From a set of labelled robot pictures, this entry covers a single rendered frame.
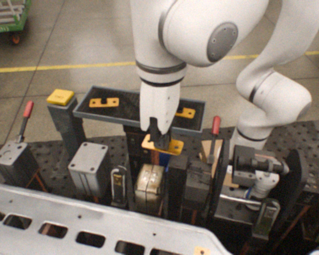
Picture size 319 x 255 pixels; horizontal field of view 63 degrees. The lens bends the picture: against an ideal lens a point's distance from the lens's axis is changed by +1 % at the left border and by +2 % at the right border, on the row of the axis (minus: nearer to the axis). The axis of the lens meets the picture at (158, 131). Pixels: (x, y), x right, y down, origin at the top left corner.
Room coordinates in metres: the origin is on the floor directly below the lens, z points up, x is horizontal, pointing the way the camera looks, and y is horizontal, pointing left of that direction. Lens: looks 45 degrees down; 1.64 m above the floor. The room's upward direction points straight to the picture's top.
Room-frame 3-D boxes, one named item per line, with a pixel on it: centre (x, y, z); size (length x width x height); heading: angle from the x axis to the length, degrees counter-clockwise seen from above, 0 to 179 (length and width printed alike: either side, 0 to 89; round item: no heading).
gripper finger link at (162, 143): (0.34, 0.00, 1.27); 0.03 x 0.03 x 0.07; 72
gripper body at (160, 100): (0.37, -0.01, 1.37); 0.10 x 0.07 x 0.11; 162
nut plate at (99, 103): (0.60, 0.16, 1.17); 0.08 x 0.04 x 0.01; 94
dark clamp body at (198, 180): (0.40, -0.11, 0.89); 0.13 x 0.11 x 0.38; 167
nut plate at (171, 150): (0.37, -0.01, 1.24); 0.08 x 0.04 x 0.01; 72
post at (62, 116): (0.64, 0.30, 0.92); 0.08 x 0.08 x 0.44; 77
